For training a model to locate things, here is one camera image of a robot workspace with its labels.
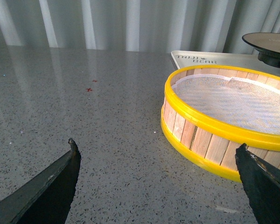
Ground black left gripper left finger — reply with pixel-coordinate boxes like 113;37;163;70
0;138;81;224

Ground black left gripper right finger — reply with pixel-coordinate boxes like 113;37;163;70
235;143;280;224

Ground white bear print tray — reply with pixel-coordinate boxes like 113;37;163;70
171;50;280;77

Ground white mesh steamer liner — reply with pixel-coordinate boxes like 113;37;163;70
172;74;280;135

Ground yellow rimmed bamboo steamer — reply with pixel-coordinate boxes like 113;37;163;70
161;65;280;181

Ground grey pleated curtain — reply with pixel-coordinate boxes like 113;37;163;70
0;0;280;54

